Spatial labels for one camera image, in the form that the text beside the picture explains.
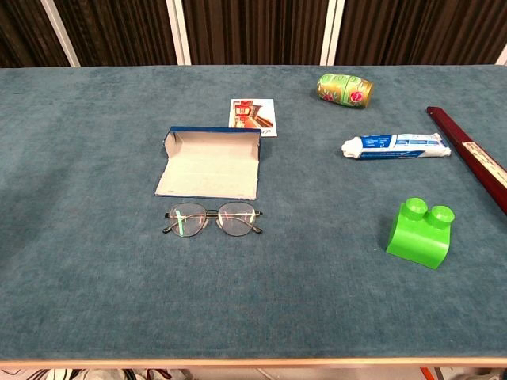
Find blue glasses case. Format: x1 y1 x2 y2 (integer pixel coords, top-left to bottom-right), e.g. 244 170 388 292
154 126 262 201

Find thin metal frame eyeglasses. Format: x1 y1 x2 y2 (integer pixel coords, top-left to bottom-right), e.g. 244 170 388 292
162 202 264 238

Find white bordered photo card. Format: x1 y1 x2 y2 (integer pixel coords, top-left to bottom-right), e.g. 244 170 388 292
228 98 278 138

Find green can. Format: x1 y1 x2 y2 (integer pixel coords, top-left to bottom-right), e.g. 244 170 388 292
316 73 375 108

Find white blue toothpaste tube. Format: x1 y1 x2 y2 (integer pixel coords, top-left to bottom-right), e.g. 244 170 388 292
341 132 452 160

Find dark brown pleated curtain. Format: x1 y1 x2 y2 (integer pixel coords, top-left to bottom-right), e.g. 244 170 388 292
0 0 507 68

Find green plastic toy brick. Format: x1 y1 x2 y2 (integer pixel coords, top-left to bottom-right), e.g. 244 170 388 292
386 197 456 271

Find teal velvet table cloth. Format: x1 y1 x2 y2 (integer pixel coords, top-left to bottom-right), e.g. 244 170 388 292
0 64 507 362

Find dark red long box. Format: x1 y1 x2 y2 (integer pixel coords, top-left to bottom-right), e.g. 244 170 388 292
426 105 507 217

